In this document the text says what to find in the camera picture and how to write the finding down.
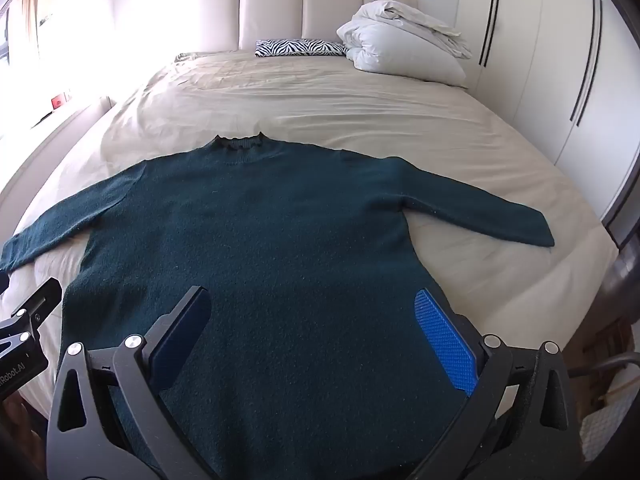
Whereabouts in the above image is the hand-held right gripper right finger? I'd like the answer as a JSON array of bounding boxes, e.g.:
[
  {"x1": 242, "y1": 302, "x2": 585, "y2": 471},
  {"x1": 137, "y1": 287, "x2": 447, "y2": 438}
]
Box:
[{"x1": 402, "y1": 287, "x2": 587, "y2": 480}]

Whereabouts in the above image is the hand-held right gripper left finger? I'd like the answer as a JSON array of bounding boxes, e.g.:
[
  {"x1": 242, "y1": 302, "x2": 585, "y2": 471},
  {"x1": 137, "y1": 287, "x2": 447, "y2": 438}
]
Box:
[{"x1": 45, "y1": 285, "x2": 213, "y2": 480}]

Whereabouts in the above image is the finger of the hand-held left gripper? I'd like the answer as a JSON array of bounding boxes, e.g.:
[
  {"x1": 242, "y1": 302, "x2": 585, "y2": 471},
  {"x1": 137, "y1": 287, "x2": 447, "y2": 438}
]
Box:
[{"x1": 0, "y1": 277, "x2": 64, "y2": 358}]

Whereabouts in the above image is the dark green knit sweater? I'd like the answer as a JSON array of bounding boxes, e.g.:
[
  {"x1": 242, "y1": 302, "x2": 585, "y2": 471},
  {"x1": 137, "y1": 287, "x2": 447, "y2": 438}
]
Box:
[{"x1": 0, "y1": 132, "x2": 556, "y2": 480}]

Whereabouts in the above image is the grey chair armrest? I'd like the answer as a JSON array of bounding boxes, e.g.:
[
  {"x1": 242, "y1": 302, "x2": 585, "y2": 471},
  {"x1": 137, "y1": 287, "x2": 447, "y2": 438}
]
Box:
[{"x1": 570, "y1": 351, "x2": 640, "y2": 378}]

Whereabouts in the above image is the white window ledge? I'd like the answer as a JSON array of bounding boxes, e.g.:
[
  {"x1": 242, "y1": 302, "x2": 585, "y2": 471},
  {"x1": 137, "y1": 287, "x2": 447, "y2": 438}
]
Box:
[{"x1": 0, "y1": 95, "x2": 117, "y2": 221}]

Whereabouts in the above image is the dark wooden furniture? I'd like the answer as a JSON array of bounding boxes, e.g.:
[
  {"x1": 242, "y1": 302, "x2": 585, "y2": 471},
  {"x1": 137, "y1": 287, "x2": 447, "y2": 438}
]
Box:
[{"x1": 592, "y1": 245, "x2": 640, "y2": 361}]

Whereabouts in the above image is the bed with beige sheet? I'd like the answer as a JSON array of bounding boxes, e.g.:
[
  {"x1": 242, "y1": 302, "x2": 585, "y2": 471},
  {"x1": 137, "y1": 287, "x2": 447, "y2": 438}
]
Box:
[{"x1": 0, "y1": 50, "x2": 621, "y2": 411}]

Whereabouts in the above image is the white pillow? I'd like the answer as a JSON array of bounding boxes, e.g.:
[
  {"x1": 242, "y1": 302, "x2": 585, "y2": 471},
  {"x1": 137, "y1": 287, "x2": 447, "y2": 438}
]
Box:
[{"x1": 345, "y1": 27, "x2": 468, "y2": 87}]

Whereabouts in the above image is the white wardrobe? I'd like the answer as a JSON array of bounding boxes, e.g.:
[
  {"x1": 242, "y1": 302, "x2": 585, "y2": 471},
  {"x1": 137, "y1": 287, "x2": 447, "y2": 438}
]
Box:
[{"x1": 457, "y1": 0, "x2": 640, "y2": 221}]

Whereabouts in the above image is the beige curtain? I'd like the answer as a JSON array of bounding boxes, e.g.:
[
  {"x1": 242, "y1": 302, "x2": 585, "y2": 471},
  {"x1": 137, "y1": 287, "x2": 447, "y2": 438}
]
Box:
[{"x1": 0, "y1": 0, "x2": 61, "y2": 66}]

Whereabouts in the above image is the zebra print pillow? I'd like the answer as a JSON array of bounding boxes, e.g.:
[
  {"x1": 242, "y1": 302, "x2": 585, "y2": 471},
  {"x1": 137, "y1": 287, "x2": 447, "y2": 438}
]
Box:
[{"x1": 255, "y1": 38, "x2": 348, "y2": 58}]

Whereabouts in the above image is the white folded duvet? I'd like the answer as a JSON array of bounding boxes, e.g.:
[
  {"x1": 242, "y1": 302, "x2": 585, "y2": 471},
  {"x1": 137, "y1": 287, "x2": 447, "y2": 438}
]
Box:
[{"x1": 336, "y1": 0, "x2": 473, "y2": 61}]

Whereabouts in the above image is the beige padded headboard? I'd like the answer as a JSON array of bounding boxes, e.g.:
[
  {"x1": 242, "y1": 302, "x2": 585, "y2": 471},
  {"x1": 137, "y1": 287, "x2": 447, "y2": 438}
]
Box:
[{"x1": 192, "y1": 0, "x2": 421, "y2": 55}]

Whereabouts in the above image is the black wardrobe handle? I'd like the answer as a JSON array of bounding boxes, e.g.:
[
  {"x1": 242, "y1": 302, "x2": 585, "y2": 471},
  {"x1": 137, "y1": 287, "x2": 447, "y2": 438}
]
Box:
[
  {"x1": 576, "y1": 0, "x2": 604, "y2": 127},
  {"x1": 479, "y1": 0, "x2": 497, "y2": 66},
  {"x1": 484, "y1": 0, "x2": 503, "y2": 67},
  {"x1": 569, "y1": 0, "x2": 597, "y2": 122}
]

